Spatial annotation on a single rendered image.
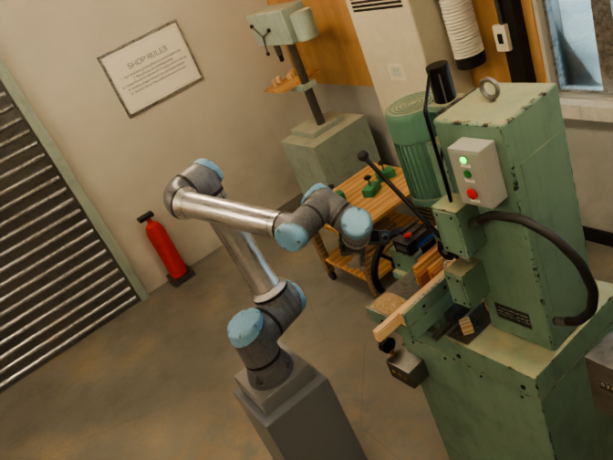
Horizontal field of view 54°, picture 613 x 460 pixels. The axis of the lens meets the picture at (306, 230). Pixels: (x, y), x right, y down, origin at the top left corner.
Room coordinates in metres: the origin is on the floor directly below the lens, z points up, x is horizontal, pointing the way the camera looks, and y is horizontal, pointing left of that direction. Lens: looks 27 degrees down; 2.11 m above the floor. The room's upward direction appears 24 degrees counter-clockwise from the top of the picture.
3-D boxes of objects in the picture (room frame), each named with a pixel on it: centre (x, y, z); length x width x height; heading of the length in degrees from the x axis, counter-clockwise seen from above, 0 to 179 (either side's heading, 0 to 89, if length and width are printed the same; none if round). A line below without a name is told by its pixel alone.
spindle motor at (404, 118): (1.64, -0.43, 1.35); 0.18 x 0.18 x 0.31
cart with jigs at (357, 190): (3.18, -0.39, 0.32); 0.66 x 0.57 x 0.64; 113
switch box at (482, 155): (1.29, -0.44, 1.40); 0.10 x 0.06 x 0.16; 26
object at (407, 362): (1.65, -0.13, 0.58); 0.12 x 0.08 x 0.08; 26
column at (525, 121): (1.37, -0.56, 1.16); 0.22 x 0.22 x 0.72; 26
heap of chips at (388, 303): (1.60, -0.16, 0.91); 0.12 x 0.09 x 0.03; 26
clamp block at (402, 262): (1.80, -0.33, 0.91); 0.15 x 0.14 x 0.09; 116
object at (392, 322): (1.58, -0.31, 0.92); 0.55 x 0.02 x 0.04; 116
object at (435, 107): (1.51, -0.49, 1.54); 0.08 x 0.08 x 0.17; 26
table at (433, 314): (1.73, -0.37, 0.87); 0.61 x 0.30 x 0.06; 116
